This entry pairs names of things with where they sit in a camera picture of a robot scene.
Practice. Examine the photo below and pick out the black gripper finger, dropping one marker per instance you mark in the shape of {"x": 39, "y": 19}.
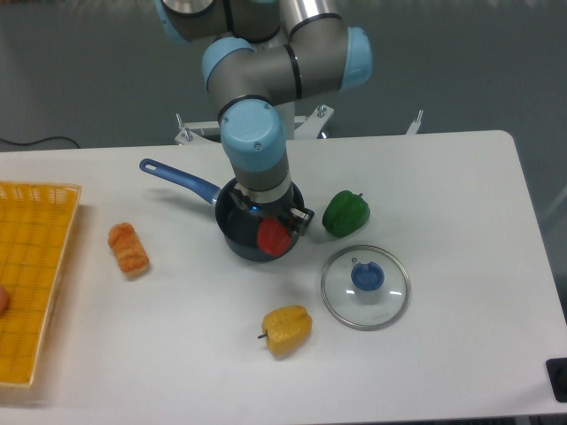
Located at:
{"x": 242, "y": 202}
{"x": 296, "y": 220}

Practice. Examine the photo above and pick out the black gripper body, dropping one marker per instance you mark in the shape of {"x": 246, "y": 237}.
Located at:
{"x": 265, "y": 210}

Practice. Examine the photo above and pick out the red toy pepper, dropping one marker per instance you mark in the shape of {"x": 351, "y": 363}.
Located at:
{"x": 273, "y": 238}

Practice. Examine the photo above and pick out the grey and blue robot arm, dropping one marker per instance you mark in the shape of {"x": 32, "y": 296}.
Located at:
{"x": 267, "y": 53}

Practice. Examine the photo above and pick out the green toy pepper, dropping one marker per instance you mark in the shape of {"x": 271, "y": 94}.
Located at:
{"x": 346, "y": 213}

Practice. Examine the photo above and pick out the yellow toy pepper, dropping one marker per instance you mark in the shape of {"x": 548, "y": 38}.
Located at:
{"x": 285, "y": 329}

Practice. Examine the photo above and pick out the glass lid with blue knob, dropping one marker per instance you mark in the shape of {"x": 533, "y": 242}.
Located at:
{"x": 365, "y": 287}

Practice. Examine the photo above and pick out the orange toy bread roll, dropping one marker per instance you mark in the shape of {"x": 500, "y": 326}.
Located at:
{"x": 128, "y": 250}

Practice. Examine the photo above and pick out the yellow woven basket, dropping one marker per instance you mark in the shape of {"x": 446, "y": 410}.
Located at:
{"x": 37, "y": 219}

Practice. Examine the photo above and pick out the black device at table edge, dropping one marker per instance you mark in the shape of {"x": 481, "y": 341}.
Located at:
{"x": 557, "y": 374}

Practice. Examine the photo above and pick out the dark pot with blue handle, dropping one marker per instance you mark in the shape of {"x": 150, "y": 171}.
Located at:
{"x": 241, "y": 238}

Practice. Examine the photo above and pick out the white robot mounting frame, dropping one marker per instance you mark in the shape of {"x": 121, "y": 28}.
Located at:
{"x": 300, "y": 127}

